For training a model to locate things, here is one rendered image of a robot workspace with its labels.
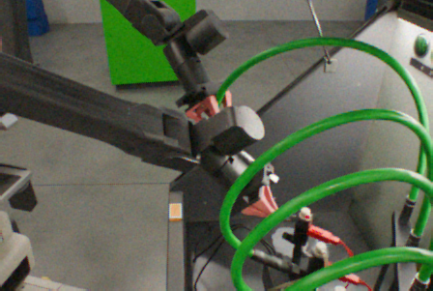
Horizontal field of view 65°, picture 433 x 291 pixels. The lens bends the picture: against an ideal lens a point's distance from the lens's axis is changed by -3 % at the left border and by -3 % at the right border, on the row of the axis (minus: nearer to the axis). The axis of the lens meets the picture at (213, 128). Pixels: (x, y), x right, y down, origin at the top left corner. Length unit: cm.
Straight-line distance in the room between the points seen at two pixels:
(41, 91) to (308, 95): 63
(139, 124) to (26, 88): 14
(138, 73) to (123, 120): 346
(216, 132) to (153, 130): 9
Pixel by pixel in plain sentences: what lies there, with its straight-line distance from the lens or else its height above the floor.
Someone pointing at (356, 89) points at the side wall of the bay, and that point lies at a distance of 93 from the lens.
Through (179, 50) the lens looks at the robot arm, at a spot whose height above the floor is 138.
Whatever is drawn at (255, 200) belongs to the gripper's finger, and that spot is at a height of 120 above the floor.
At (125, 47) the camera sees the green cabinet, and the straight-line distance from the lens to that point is 382.
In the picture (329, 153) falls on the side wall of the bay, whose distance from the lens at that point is 100.
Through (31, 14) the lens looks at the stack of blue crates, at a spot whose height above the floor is 38.
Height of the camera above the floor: 158
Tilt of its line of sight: 30 degrees down
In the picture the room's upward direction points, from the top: straight up
